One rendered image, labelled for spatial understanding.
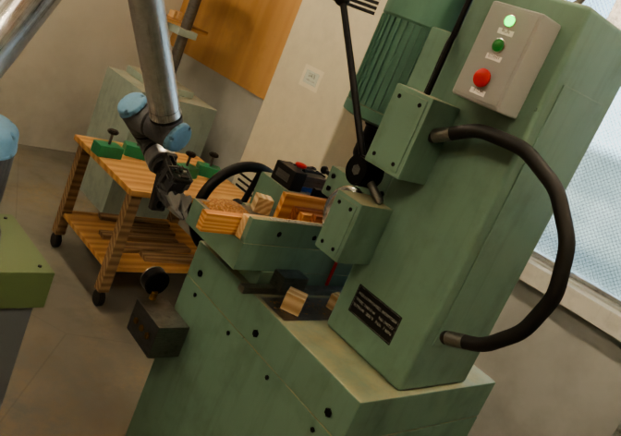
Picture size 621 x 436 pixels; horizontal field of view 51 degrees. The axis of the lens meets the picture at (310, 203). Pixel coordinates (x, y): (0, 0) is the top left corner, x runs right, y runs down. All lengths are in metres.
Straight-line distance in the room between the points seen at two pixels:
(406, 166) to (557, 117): 0.26
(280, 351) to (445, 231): 0.39
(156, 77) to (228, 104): 2.18
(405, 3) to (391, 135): 0.32
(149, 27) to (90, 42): 2.65
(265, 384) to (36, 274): 0.55
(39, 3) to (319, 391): 1.04
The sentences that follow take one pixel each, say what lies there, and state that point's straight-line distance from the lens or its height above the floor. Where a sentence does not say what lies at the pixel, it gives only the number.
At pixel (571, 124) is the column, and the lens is 1.19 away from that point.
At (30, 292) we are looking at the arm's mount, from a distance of 1.53.
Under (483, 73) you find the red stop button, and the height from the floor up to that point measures 1.37.
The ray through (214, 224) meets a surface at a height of 0.92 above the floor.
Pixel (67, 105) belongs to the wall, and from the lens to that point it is 4.38.
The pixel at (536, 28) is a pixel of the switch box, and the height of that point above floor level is 1.46.
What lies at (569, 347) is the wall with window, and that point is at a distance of 2.57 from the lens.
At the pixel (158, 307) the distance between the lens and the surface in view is 1.54.
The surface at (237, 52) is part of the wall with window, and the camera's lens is 3.92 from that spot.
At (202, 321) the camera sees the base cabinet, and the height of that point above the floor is 0.66.
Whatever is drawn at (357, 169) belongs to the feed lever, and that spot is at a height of 1.12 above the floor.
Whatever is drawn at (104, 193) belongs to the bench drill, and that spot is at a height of 0.11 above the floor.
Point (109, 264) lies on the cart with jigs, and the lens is 2.65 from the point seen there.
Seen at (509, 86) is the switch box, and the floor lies 1.36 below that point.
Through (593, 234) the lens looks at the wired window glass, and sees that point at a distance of 2.61.
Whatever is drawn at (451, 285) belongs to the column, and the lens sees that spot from 1.14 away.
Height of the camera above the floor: 1.33
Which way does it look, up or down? 14 degrees down
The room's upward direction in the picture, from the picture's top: 23 degrees clockwise
